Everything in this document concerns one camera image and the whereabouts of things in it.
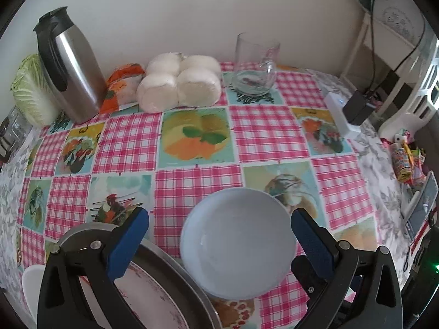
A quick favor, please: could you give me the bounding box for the black cable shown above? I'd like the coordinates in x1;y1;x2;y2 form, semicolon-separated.
367;0;429;95

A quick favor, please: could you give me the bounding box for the pink checked tablecloth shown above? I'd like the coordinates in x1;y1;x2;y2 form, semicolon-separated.
15;61;381;329

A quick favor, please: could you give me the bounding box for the glass teapot black handle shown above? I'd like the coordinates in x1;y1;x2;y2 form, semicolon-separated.
0;118;21;163

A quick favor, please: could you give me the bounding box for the small white flower bowl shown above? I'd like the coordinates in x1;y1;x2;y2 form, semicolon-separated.
180;188;297;300

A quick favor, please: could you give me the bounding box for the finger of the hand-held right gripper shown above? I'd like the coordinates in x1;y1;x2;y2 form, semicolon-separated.
291;255;330;297

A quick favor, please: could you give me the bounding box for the stainless steel thermos jug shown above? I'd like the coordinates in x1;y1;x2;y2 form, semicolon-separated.
33;6;108;124

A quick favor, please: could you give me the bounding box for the orange snack packet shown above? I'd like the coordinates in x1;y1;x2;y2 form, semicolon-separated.
99;63;146;114

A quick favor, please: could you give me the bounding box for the yellow candy packet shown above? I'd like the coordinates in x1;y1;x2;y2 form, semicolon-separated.
391;140;414;184

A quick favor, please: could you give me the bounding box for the clear glass mug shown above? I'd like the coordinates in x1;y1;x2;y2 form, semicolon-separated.
232;32;281;97

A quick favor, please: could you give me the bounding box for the white square bowl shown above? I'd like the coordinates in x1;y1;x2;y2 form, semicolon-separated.
21;265;47;329

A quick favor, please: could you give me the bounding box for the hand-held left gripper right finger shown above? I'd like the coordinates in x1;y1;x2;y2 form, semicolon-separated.
290;208;403;329

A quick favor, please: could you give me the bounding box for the bag of white steamed buns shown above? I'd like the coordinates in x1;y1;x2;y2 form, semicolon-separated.
136;52;223;113

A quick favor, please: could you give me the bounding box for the round pink floral plate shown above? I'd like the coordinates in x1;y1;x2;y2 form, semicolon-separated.
77;267;191;329

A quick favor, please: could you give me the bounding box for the smartphone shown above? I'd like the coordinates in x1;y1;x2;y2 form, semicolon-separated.
405;171;439;240

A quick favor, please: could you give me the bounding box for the black power adapter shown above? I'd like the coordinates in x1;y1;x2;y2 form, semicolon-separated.
343;91;378;126

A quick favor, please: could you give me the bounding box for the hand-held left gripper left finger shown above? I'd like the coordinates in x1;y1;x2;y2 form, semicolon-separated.
38;207;150;329

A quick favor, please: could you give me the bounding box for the napa cabbage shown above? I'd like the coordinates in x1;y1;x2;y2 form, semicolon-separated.
10;54;62;127

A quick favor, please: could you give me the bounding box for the large stainless steel plate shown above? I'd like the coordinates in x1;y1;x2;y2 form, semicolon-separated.
46;222;223;329

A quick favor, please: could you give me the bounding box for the white power strip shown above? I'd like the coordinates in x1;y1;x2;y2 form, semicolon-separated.
324;92;362;139

